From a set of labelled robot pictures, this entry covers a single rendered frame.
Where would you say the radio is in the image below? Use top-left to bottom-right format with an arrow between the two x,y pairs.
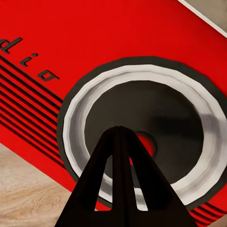
0,0 -> 227,227

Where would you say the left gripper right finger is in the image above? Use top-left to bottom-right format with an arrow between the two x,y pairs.
119,126 -> 199,227

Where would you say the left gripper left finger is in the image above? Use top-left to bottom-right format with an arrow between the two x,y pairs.
55,126 -> 126,227

